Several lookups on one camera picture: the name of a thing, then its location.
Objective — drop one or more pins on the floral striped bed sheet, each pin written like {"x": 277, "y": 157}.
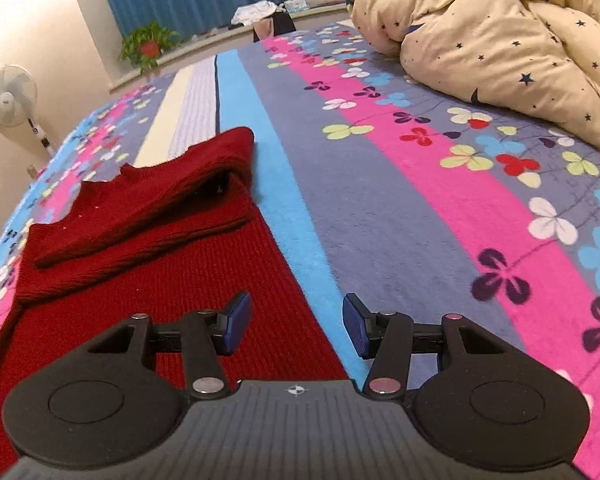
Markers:
{"x": 405, "y": 210}

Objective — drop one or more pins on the cream star-print duvet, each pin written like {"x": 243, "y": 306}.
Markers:
{"x": 480, "y": 25}

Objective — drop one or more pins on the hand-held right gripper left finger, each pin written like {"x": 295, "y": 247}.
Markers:
{"x": 239, "y": 320}

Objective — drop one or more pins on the tissue box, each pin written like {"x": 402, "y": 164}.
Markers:
{"x": 295, "y": 5}

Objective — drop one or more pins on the white standing fan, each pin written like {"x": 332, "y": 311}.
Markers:
{"x": 7, "y": 92}

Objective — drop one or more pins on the pile of white clothes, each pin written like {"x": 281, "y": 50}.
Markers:
{"x": 254, "y": 12}

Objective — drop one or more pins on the red knit sweater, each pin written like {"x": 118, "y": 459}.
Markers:
{"x": 155, "y": 260}

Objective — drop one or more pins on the potted green plant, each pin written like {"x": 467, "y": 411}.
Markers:
{"x": 147, "y": 45}

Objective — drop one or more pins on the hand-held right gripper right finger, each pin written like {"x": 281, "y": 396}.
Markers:
{"x": 357, "y": 322}

